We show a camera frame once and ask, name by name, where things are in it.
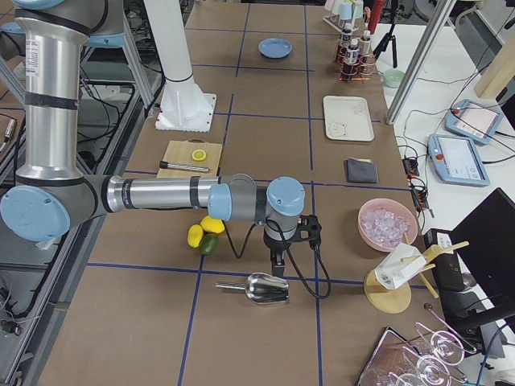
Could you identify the aluminium frame post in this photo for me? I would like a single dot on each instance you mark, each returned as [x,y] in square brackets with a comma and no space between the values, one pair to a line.
[429,36]

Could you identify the white cup rack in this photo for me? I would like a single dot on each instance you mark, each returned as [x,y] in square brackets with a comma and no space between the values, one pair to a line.
[341,12]

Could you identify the white carton box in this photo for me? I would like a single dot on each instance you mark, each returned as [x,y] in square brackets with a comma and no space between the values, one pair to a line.
[403,263]

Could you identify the green lime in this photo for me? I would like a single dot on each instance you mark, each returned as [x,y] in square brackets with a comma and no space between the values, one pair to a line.
[209,244]

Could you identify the black tripod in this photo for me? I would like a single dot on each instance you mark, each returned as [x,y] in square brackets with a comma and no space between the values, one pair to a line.
[389,37]

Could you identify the black handled knife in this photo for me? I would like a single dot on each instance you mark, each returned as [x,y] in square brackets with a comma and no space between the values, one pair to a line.
[183,167]

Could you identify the blue teach pendant far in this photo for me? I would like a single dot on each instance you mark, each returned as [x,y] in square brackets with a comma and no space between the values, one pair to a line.
[470,119]

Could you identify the yellow lemon upper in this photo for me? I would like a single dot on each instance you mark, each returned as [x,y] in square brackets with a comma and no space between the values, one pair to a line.
[211,225]

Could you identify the wooden cup stand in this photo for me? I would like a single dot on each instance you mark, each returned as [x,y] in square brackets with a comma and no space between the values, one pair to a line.
[397,300]

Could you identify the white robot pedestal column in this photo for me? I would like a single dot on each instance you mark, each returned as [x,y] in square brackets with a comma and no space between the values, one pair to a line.
[183,105]

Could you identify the blue teach pendant near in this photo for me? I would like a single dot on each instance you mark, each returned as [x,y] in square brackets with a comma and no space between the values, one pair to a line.
[456,160]

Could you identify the dark sauce bottle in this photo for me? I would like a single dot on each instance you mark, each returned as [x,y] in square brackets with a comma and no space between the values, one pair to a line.
[351,56]
[364,46]
[345,40]

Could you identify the black monitor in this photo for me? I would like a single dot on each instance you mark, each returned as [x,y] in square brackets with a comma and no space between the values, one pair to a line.
[489,230]

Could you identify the blue round plate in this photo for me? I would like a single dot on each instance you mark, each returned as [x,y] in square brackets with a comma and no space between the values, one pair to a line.
[275,48]

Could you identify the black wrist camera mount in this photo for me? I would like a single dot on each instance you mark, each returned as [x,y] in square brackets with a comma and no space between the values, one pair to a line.
[308,230]

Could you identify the copper wire bottle rack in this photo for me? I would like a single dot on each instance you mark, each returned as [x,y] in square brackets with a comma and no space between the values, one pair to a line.
[361,71]

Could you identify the green bowl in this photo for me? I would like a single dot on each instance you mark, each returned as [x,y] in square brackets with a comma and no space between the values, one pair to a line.
[392,78]

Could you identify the yellow lemon lower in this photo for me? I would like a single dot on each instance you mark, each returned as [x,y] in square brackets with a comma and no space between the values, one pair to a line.
[195,235]

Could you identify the blue teach pendant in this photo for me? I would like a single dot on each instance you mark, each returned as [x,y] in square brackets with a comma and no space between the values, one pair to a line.
[470,119]
[456,160]

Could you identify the metal scoop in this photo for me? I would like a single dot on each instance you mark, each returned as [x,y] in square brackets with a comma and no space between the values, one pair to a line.
[261,288]

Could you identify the wooden cutting board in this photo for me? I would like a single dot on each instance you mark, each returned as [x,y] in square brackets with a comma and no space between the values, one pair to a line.
[181,153]

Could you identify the yellow lemon slice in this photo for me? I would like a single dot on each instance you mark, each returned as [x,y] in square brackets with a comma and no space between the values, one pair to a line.
[199,155]

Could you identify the red bottle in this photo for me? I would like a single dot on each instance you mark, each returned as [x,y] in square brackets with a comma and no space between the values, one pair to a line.
[375,15]

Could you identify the glass wine glasses rack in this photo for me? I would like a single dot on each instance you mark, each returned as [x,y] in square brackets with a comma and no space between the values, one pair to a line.
[431,358]

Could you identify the dark grey folded cloth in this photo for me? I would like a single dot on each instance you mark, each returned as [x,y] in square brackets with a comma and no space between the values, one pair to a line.
[358,171]

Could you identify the beige rectangular tray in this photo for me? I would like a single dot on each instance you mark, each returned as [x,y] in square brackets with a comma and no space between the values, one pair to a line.
[346,118]

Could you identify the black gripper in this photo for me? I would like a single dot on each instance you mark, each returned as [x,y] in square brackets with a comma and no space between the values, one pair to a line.
[274,244]

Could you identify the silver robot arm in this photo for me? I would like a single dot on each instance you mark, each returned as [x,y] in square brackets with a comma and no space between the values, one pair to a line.
[52,195]

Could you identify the pink bowl with ice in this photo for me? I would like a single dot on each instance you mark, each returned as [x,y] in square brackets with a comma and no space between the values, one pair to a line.
[385,223]

